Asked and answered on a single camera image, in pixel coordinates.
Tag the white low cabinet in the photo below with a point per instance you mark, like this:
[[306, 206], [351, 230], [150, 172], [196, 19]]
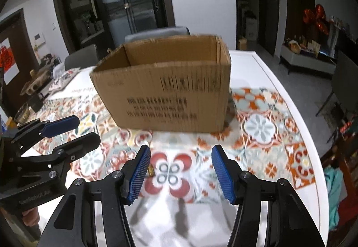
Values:
[[304, 61]]

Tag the red foil balloons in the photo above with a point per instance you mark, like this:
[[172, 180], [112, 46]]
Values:
[[317, 19]]

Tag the brown cardboard box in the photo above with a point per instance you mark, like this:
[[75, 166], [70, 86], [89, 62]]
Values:
[[167, 96]]

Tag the teal cloth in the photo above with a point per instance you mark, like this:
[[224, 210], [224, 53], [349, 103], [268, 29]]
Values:
[[335, 196]]

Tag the dark mug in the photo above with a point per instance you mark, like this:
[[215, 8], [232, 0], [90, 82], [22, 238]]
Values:
[[36, 102]]

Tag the patterned tile print tablecloth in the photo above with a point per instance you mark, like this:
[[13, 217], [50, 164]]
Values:
[[251, 157]]

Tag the dark wooden door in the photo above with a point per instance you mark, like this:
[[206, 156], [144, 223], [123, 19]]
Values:
[[270, 9]]

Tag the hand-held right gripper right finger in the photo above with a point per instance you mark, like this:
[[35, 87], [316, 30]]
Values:
[[223, 177]]

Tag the brown wooden chair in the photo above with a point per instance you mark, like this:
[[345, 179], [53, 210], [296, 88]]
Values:
[[342, 157]]

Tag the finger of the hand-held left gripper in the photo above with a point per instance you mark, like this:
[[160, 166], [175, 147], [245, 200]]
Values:
[[61, 125], [78, 146]]

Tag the small cardboard box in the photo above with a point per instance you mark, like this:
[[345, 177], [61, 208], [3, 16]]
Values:
[[242, 43]]

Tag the wooden tea tray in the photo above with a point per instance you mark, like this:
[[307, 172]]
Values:
[[37, 82]]

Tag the red paper cut poster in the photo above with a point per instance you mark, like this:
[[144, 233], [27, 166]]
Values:
[[8, 59]]

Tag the person's left hand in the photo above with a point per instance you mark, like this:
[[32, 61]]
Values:
[[29, 216]]

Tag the patterned white pouch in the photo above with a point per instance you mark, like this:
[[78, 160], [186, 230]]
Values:
[[65, 78]]

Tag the grey dining chair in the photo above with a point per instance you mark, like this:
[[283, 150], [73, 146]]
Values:
[[81, 57], [156, 33]]

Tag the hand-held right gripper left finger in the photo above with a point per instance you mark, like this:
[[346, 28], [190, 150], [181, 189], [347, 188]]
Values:
[[138, 177]]

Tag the white paper bag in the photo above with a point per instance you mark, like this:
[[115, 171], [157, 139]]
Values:
[[251, 28]]

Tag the red and gold foil candy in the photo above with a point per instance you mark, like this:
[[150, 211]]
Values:
[[152, 172]]

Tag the dark grey chair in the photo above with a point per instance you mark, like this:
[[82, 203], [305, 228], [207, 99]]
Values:
[[345, 79]]

